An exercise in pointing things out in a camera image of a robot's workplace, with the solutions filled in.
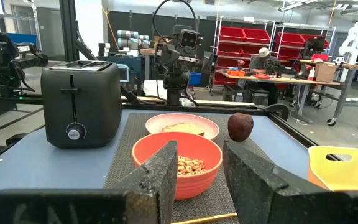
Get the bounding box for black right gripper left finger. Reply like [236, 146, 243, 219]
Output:
[0, 140, 179, 224]

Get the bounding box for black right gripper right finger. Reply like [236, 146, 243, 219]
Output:
[222, 141, 358, 224]

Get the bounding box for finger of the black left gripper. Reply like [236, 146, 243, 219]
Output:
[157, 43, 180, 67]
[201, 51, 218, 75]

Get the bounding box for dark red apple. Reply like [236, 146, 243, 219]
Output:
[227, 112, 254, 142]

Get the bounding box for blue plastic crate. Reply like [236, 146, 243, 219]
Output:
[188, 71, 202, 86]

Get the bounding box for white paper sheet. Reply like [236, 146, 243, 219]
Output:
[143, 80, 167, 99]

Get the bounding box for grey cobot arms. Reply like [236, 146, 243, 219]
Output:
[117, 30, 151, 50]

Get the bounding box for red bin shelf rack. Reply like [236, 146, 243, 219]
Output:
[209, 15, 276, 94]
[273, 22, 337, 63]

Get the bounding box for light blue framed tablet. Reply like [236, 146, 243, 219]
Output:
[116, 63, 130, 83]

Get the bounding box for person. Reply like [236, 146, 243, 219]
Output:
[249, 47, 284, 106]

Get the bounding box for pink plate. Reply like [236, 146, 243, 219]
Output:
[145, 113, 220, 141]

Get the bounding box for grey woven placemat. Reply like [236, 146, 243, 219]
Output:
[103, 111, 279, 224]

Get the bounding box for brown toast slice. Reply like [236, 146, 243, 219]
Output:
[162, 123, 206, 137]

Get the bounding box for gold metal utensil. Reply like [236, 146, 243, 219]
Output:
[171, 212, 238, 224]

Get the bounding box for orange plastic bin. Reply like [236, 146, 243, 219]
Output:
[308, 145, 358, 192]

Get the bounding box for coral red bowl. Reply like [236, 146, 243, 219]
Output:
[132, 131, 223, 200]

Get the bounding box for wooden workbench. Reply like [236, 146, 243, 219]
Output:
[216, 58, 358, 128]

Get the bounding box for black two-slot toaster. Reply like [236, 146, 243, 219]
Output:
[40, 60, 122, 149]

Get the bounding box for cereal rings heap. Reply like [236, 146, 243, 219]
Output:
[177, 155, 207, 177]

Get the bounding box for brown cardboard box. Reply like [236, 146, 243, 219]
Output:
[314, 62, 337, 83]

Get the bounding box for white robot figure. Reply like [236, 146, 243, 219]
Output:
[337, 20, 358, 65]

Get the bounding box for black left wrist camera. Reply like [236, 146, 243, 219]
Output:
[172, 24, 203, 50]

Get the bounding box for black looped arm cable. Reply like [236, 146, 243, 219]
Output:
[152, 0, 198, 41]

